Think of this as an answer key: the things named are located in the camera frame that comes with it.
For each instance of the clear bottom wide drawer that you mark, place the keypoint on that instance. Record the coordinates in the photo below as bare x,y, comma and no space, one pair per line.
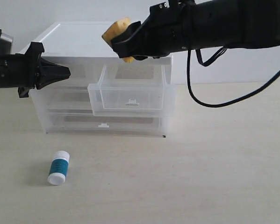
75,121

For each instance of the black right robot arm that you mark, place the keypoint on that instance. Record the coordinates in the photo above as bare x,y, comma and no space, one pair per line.
247,24

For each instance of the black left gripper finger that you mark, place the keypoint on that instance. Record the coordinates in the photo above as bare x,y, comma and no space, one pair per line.
49,69
44,81

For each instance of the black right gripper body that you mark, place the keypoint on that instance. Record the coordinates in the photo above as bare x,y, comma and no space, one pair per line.
162,32

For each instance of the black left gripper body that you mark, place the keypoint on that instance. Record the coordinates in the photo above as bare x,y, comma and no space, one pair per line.
21,69

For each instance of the white bottle teal label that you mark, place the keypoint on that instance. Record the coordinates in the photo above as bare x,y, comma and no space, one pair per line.
59,168

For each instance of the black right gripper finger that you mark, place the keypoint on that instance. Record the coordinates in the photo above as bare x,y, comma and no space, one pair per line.
124,32
132,46

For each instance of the clear middle wide drawer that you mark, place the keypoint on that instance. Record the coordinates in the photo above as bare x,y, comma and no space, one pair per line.
100,102

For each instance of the white plastic drawer cabinet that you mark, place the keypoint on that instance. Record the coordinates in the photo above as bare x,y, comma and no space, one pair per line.
81,42

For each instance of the clear wide drawer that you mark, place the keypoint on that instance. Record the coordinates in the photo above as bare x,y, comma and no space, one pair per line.
100,102
75,121

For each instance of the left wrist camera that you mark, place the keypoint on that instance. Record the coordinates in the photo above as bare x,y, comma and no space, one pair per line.
6,43

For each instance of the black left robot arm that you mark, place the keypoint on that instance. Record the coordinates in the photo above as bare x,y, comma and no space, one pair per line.
3,83

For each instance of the yellow sponge wedge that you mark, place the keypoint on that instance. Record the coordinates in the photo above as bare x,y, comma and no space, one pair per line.
110,32

